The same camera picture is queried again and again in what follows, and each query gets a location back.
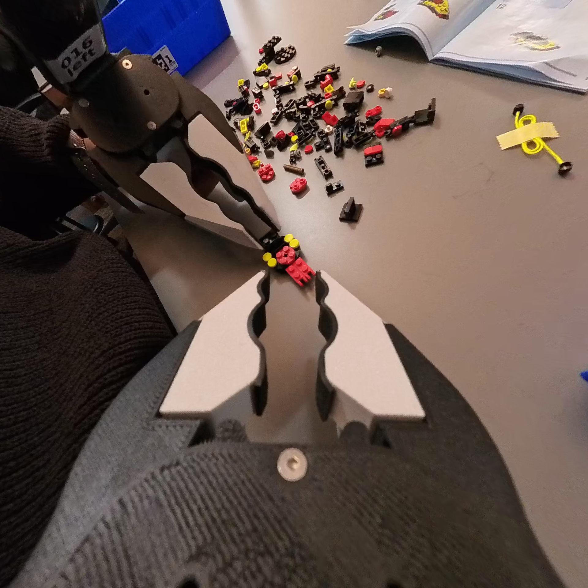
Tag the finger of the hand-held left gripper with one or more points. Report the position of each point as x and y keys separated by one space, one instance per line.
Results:
x=170 y=183
x=229 y=156

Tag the black bracket brick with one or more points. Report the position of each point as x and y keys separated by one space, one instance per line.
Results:
x=425 y=115

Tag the partly built lego model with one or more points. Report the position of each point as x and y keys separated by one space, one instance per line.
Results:
x=287 y=257

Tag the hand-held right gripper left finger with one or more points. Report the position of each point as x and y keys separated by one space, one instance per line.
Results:
x=211 y=367

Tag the black round studded plate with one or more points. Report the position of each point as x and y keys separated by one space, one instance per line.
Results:
x=285 y=53

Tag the black rectangular studded plate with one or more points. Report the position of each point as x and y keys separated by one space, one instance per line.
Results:
x=271 y=46

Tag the person's left forearm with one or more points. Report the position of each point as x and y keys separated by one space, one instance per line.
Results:
x=36 y=160

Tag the red chunky round brick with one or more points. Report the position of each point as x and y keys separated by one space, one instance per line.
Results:
x=265 y=171

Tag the small black brick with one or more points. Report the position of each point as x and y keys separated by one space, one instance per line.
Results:
x=334 y=187

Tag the pile of lego pieces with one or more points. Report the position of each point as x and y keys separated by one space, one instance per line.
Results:
x=321 y=115

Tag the person's dark knit sweater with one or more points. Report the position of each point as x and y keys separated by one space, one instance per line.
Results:
x=69 y=344

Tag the tan rod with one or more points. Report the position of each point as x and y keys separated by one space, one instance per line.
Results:
x=294 y=169

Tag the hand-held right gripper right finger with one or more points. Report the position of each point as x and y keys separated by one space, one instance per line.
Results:
x=372 y=367

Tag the lego instruction booklet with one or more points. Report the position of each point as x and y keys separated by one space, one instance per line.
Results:
x=482 y=36

